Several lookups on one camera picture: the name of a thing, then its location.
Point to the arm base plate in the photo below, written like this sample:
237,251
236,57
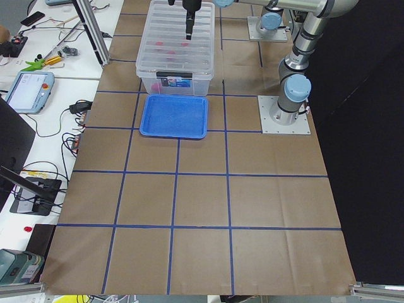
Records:
259,34
275,121

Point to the green and gold tool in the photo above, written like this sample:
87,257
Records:
40,63

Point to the blue teach pendant tablet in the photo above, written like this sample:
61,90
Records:
30,91

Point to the black box latch handle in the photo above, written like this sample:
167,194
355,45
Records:
172,74

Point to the black stand base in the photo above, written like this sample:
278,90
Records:
28,203

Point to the aluminium frame post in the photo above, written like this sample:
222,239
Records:
89,22

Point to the clear ribbed box lid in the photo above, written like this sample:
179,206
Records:
167,24

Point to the aluminium frame rail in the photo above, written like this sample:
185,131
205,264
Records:
18,290
377,291

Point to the blue plastic tray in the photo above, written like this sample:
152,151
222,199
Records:
175,116

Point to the right aluminium frame rail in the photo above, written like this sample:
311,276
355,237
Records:
377,291

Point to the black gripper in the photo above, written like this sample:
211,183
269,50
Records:
191,4

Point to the left aluminium frame rail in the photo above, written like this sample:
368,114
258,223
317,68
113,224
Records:
18,290

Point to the black power adapter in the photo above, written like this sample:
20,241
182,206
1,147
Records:
80,106

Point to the black smartphone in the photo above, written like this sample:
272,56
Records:
31,19

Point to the black monitor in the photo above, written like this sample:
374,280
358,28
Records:
17,138

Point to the black device on bench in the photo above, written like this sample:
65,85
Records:
14,47

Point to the clear plastic storage box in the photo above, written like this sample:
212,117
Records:
178,86

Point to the green equipment box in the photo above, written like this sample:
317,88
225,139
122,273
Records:
19,267

